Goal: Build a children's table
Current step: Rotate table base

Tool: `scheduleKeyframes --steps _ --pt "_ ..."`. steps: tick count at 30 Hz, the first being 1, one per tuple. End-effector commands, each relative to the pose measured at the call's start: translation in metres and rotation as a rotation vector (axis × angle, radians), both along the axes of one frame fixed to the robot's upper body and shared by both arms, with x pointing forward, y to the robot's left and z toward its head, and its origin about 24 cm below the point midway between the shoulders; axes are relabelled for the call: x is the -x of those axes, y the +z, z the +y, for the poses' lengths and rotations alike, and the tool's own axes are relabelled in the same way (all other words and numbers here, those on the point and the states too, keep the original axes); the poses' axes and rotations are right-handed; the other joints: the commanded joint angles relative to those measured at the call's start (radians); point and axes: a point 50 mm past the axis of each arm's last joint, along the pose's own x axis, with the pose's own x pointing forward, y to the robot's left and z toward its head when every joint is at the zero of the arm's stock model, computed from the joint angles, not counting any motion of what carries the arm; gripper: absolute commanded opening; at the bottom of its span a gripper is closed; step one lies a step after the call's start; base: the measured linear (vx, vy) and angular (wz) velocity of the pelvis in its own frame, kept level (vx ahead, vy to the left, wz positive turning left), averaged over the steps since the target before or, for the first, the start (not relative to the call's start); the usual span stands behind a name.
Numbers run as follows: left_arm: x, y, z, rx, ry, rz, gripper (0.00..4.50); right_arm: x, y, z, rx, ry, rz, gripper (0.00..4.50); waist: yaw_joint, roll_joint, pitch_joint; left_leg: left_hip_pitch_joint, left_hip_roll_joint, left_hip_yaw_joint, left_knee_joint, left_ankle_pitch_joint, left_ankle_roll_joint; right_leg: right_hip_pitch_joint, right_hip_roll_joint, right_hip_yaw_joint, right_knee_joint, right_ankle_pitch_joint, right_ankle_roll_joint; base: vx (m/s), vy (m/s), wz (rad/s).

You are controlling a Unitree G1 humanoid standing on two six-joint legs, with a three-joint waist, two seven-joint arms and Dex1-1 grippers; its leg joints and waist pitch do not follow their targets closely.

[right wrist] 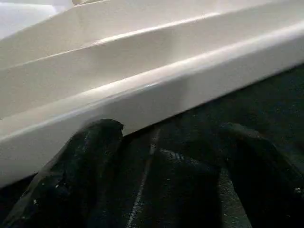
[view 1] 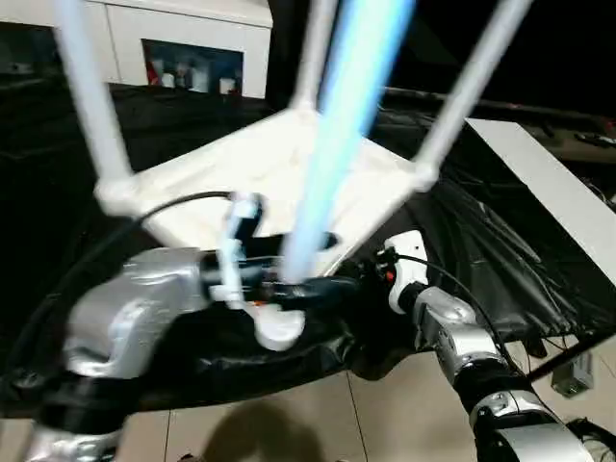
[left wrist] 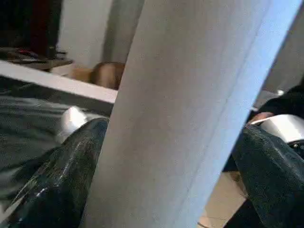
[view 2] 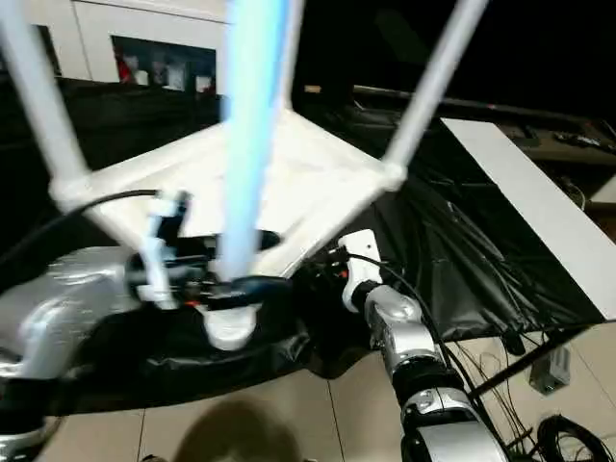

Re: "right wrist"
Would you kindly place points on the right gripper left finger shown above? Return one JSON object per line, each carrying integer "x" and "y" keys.
{"x": 71, "y": 180}

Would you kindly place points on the white plastic table top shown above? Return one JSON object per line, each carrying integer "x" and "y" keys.
{"x": 142, "y": 59}

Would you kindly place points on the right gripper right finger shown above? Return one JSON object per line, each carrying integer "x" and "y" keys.
{"x": 266, "y": 185}

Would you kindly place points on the black plastic mat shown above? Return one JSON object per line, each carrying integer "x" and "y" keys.
{"x": 178, "y": 178}

